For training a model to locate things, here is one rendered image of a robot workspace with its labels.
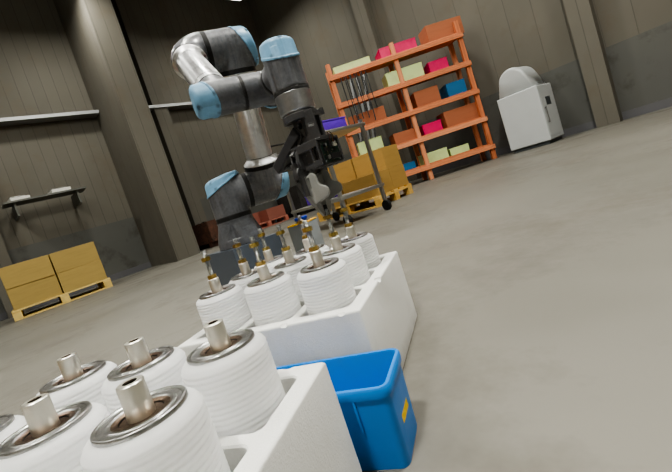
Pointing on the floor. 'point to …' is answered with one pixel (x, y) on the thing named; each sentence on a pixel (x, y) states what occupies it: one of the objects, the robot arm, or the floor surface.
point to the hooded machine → (528, 109)
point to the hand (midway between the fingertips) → (322, 209)
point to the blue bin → (374, 406)
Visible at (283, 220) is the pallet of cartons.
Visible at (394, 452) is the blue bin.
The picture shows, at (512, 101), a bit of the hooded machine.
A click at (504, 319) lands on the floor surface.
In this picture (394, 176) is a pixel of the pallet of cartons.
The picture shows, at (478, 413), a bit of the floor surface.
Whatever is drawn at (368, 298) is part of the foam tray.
